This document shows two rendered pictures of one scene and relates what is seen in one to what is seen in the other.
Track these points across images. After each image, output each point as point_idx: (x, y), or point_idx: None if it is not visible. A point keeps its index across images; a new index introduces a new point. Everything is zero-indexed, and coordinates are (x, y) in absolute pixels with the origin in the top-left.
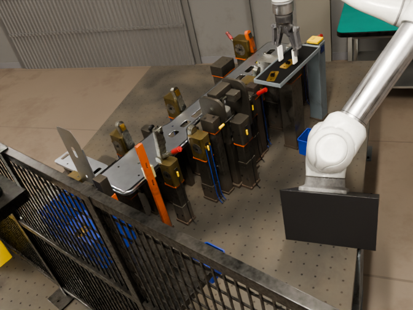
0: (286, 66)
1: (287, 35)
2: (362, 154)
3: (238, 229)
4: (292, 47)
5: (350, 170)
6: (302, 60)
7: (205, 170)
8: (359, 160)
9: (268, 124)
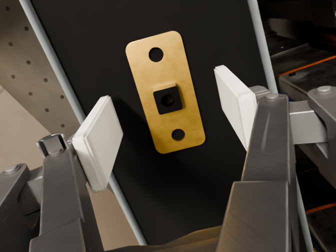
0: (140, 63)
1: (58, 227)
2: (37, 110)
3: None
4: (65, 157)
5: (8, 57)
6: (131, 173)
7: None
8: (22, 92)
9: (271, 36)
